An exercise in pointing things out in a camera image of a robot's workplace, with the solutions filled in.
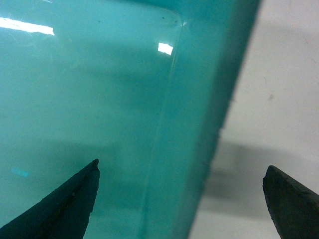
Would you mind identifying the teal plastic bin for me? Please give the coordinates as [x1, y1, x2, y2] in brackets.
[0, 0, 260, 239]

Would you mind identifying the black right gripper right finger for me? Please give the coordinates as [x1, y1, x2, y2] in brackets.
[263, 165, 319, 239]

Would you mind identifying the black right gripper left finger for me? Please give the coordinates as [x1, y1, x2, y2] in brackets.
[0, 159, 100, 239]

